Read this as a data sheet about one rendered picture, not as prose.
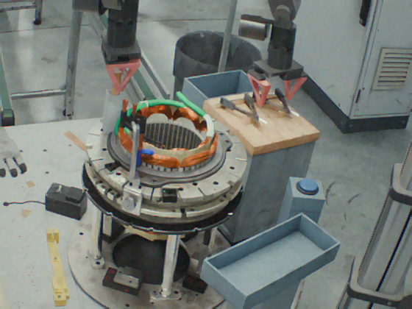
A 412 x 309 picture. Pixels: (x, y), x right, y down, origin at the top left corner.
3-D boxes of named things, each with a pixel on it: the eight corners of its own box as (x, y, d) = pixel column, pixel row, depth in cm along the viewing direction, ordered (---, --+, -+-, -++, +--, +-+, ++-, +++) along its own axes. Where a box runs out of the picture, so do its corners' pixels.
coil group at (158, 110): (140, 121, 143) (143, 103, 141) (169, 118, 146) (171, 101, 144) (143, 126, 142) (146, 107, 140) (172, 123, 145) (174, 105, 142)
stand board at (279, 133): (202, 109, 164) (204, 100, 162) (267, 97, 173) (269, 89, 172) (251, 156, 150) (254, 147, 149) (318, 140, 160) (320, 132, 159)
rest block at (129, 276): (118, 270, 147) (119, 263, 146) (142, 276, 146) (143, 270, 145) (113, 282, 143) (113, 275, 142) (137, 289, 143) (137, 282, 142)
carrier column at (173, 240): (157, 292, 145) (167, 219, 134) (168, 290, 146) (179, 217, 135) (161, 300, 143) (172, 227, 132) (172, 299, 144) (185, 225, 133)
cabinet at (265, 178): (187, 199, 178) (203, 109, 164) (248, 184, 187) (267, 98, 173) (230, 247, 165) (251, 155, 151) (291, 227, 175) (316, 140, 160)
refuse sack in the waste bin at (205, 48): (154, 96, 332) (163, 31, 313) (229, 92, 347) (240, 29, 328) (181, 142, 304) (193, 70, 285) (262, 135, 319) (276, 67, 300)
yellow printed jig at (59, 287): (43, 238, 155) (43, 228, 154) (58, 238, 157) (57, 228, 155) (54, 306, 138) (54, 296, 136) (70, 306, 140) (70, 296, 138)
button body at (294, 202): (266, 283, 156) (293, 196, 142) (264, 263, 162) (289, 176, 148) (296, 285, 157) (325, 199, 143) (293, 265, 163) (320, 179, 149)
